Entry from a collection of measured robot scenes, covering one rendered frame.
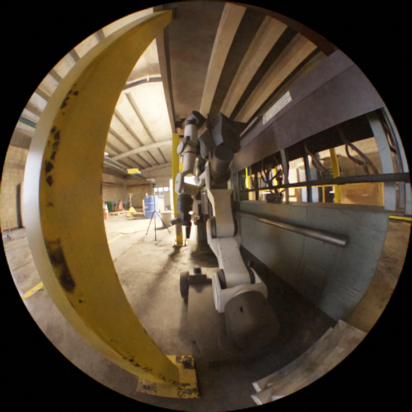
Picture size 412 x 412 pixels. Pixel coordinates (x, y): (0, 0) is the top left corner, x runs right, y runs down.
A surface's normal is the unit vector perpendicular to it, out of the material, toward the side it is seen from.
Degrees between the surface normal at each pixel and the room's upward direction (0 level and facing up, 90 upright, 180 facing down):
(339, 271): 90
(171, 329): 0
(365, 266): 90
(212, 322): 0
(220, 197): 69
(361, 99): 90
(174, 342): 0
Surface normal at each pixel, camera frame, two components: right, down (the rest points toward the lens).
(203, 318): -0.05, -1.00
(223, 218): 0.02, -0.52
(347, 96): -0.99, 0.06
